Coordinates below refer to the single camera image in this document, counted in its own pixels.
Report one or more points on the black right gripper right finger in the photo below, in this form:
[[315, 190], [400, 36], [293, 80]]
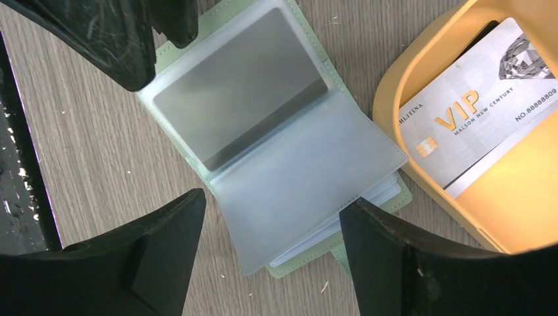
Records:
[[401, 269]]

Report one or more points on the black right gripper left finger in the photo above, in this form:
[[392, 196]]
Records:
[[140, 268]]

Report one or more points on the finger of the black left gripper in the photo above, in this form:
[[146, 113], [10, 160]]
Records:
[[176, 19], [114, 36]]

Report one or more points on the green card holder wallet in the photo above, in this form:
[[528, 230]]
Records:
[[282, 196]]

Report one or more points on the silver VIP diamond card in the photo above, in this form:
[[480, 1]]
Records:
[[490, 91]]

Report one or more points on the black VIP card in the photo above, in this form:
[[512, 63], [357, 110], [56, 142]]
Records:
[[242, 91]]

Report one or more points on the yellow oval tray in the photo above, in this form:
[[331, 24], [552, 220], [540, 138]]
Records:
[[508, 199]]

